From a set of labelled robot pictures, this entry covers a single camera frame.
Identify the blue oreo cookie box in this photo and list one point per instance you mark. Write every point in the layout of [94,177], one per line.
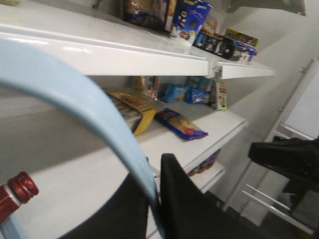
[188,19]

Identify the yellow biscuit box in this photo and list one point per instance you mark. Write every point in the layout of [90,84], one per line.
[137,110]

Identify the red coke bottle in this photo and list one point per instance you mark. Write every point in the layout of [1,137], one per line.
[17,191]

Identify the light blue plastic basket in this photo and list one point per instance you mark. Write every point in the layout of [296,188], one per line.
[31,71]

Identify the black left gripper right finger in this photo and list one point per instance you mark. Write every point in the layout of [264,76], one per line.
[187,213]

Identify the white metal shelving unit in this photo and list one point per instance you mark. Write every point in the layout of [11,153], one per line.
[76,171]

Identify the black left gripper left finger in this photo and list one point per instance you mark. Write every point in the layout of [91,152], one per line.
[124,216]

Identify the blue cookie packet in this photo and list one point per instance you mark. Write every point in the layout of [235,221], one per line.
[179,124]

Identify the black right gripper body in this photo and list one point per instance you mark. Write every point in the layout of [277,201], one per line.
[294,158]

